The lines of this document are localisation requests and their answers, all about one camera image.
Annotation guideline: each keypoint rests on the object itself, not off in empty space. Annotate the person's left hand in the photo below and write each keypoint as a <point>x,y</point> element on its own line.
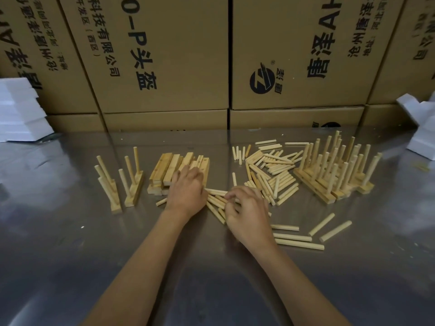
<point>187,193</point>

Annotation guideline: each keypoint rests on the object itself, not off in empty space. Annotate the person's right hand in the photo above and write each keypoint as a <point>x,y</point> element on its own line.
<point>248,217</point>

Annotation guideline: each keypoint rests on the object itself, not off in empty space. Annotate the pile of drilled wooden bars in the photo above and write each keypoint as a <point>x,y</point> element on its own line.
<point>159,166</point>

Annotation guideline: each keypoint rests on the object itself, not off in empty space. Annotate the drilled wooden block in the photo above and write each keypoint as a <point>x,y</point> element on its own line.
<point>134,193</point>
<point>359,186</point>
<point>367,187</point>
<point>369,183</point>
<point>311,188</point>
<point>363,172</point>
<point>354,188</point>
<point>340,194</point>
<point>115,203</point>
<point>348,190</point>

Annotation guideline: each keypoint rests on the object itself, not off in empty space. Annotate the pile of wooden dowels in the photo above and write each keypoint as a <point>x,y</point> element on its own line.
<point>272,166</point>

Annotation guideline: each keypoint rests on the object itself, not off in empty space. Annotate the person's right forearm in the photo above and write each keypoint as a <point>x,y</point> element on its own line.
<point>299,288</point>

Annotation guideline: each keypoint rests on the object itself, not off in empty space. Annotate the person's left forearm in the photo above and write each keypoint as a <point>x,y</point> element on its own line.
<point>136,275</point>

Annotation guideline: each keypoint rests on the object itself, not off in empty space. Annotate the stack of white foam blocks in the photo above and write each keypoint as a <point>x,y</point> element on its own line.
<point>20,112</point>
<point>423,139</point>

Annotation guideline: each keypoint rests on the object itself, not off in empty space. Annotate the shiny metal table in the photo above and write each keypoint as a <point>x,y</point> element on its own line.
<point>68,234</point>

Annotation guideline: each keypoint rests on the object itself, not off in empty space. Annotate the stack of brown cardboard boxes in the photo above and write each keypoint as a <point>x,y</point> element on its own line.
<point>163,64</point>

